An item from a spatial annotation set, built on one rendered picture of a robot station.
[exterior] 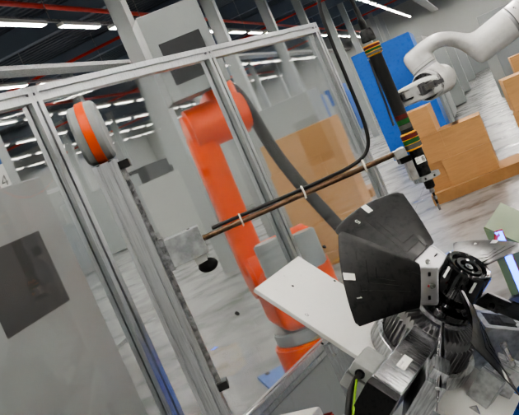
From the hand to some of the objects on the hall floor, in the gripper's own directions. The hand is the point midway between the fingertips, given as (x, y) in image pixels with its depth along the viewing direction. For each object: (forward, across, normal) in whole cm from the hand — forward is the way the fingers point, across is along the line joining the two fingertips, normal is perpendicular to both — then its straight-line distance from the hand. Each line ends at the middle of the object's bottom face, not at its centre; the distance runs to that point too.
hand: (407, 95), depth 230 cm
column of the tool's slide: (+51, -59, +166) cm, 183 cm away
